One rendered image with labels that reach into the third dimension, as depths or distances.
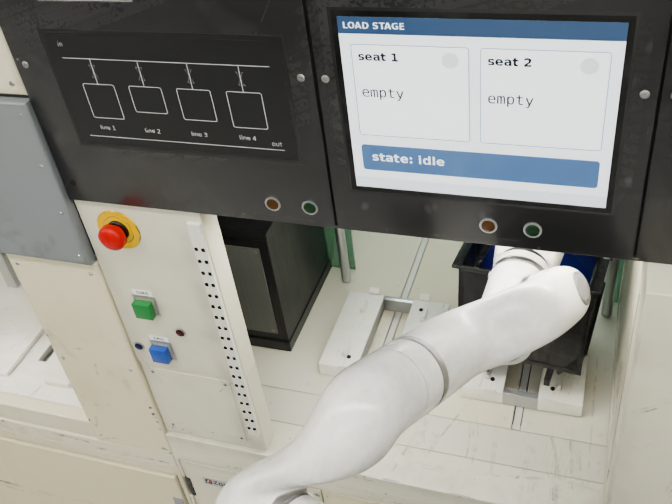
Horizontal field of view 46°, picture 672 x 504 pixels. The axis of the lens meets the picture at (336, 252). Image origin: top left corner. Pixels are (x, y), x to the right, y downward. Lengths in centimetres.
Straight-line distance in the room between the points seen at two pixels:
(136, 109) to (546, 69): 49
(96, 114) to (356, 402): 50
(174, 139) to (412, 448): 70
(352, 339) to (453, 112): 78
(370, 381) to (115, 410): 80
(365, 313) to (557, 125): 84
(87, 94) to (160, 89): 11
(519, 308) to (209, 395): 60
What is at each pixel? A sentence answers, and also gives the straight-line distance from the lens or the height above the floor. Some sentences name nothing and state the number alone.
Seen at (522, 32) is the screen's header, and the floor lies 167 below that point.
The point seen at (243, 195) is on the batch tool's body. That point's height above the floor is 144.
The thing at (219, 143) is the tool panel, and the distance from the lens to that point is 98.
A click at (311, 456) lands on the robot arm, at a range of 82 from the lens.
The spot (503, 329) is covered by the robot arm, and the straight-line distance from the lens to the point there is 99.
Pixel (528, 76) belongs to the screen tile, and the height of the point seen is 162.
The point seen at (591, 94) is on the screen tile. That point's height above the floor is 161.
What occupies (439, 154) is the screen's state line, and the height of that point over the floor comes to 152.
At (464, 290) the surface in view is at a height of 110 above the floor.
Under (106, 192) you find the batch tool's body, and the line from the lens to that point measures 113.
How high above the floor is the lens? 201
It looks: 39 degrees down
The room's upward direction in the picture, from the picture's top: 9 degrees counter-clockwise
